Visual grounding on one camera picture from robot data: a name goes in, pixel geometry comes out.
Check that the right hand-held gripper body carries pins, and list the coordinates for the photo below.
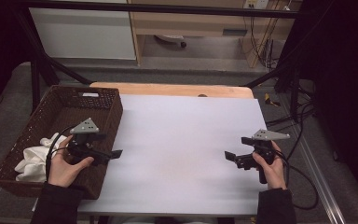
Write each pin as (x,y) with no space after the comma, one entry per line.
(259,147)

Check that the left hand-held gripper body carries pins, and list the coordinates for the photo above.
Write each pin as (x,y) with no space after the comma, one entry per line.
(84,141)

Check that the brown woven basket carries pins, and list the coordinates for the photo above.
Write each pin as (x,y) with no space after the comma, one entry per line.
(59,137)

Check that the white cloth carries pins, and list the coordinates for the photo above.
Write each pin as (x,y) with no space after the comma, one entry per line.
(35,161)

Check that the person's right hand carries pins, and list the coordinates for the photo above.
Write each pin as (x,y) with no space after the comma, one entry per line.
(272,169)

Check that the person's left hand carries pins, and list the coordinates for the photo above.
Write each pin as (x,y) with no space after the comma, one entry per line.
(64,165)

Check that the yellow and black tool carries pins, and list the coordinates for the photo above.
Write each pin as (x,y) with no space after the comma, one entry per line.
(271,100)

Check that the white table sheet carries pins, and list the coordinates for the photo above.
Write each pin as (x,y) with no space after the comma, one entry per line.
(180,155)

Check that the wooden table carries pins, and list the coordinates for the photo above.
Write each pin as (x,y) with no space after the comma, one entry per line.
(174,90)

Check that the white cabinet panel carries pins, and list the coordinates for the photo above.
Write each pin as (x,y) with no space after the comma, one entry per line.
(84,34)

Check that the office chair base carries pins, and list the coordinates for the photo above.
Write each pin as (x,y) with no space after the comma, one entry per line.
(172,39)

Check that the wooden desk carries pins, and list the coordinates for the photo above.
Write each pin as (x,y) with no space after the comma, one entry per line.
(199,28)

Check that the aluminium rail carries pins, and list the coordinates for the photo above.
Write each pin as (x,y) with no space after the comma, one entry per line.
(318,183)

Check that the black metal frame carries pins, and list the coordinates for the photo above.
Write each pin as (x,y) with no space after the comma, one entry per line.
(155,11)

